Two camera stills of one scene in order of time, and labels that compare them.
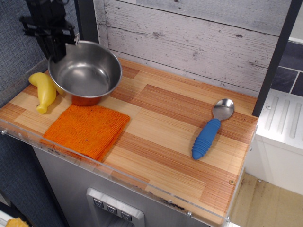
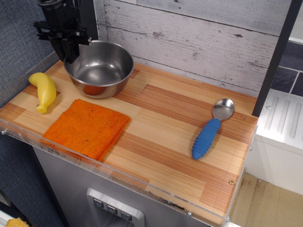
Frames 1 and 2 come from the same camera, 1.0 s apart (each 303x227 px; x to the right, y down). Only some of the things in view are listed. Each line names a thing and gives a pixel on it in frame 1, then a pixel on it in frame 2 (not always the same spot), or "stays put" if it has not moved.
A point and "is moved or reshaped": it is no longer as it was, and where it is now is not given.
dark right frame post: x=277 y=55 stays put
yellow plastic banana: x=47 y=90 stays put
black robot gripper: x=48 y=18 to x=62 y=21
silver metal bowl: x=88 y=71 is moved or reshaped
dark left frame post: x=86 y=24 stays put
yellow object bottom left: x=16 y=222 stays put
